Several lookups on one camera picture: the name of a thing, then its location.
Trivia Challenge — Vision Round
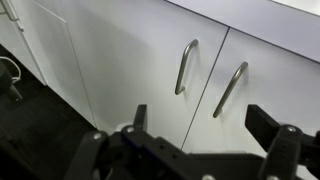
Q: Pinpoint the door metal handle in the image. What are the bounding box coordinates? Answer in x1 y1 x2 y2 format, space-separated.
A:
175 39 198 95
213 62 248 118

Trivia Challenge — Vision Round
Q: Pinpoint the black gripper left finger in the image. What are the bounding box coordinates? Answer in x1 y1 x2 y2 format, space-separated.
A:
133 104 147 130

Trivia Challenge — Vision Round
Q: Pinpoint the closed white drawer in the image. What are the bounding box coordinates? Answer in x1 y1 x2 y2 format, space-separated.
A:
0 0 46 84

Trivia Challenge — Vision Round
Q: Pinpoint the cupboard door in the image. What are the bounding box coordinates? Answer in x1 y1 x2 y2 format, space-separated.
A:
31 0 230 150
182 29 320 156

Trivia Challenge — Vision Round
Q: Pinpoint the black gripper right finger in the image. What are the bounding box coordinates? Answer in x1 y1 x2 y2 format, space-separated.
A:
245 104 280 152

